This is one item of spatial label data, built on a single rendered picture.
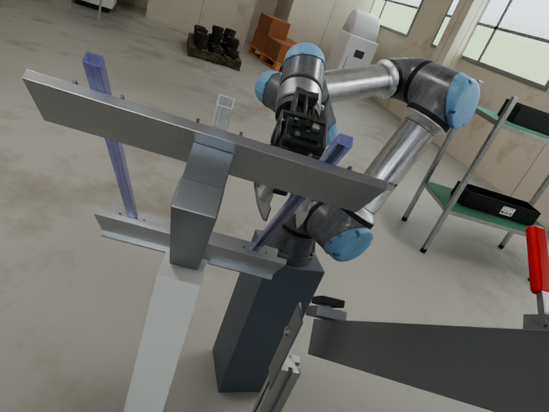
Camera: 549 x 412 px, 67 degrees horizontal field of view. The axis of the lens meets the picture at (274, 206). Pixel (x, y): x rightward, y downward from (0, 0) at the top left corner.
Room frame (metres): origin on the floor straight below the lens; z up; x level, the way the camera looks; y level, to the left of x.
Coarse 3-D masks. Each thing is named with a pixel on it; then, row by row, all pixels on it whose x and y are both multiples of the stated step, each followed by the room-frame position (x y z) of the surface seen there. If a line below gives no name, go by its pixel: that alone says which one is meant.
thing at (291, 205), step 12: (336, 144) 0.36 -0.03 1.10; (348, 144) 0.36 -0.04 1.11; (324, 156) 0.38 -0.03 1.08; (336, 156) 0.37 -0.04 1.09; (288, 204) 0.46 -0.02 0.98; (300, 204) 0.45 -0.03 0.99; (276, 216) 0.50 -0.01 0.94; (288, 216) 0.48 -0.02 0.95; (276, 228) 0.52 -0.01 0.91; (264, 240) 0.57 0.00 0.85
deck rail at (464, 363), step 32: (320, 320) 0.56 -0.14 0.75; (352, 320) 0.47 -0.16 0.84; (320, 352) 0.51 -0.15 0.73; (352, 352) 0.43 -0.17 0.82; (384, 352) 0.38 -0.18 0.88; (416, 352) 0.33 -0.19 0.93; (448, 352) 0.30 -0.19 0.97; (480, 352) 0.28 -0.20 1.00; (512, 352) 0.25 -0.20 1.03; (544, 352) 0.24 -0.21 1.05; (416, 384) 0.31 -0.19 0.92; (448, 384) 0.28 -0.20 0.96; (480, 384) 0.26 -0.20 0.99; (512, 384) 0.24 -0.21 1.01; (544, 384) 0.22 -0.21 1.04
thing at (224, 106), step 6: (222, 96) 0.34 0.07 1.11; (228, 96) 0.34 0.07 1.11; (216, 102) 0.34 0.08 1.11; (222, 102) 0.34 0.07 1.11; (228, 102) 0.34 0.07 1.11; (216, 108) 0.34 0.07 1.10; (222, 108) 0.34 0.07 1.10; (228, 108) 0.34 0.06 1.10; (216, 114) 0.34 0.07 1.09; (222, 114) 0.34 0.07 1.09; (228, 114) 0.34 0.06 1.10; (216, 120) 0.35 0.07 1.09; (222, 120) 0.35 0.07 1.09; (228, 120) 0.35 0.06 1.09; (216, 126) 0.36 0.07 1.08; (222, 126) 0.36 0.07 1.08
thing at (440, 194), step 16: (512, 96) 2.53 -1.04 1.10; (480, 112) 2.73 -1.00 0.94; (496, 128) 2.51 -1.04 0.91; (512, 128) 2.53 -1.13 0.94; (448, 144) 2.93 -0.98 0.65; (480, 160) 2.52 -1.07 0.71; (464, 176) 2.53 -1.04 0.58; (416, 192) 2.95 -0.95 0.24; (432, 192) 2.75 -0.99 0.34; (448, 192) 2.86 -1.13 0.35; (448, 208) 2.51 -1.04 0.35; (464, 208) 2.64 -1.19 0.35; (496, 224) 2.58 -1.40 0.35; (512, 224) 2.69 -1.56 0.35; (432, 240) 2.52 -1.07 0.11
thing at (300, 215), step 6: (306, 198) 0.52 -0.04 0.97; (306, 204) 0.52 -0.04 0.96; (300, 210) 0.52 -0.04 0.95; (306, 210) 0.52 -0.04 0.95; (294, 216) 0.51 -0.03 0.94; (300, 216) 0.51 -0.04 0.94; (306, 216) 0.51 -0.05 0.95; (294, 222) 0.50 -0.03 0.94; (300, 222) 0.50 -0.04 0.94; (294, 228) 0.49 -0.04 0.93
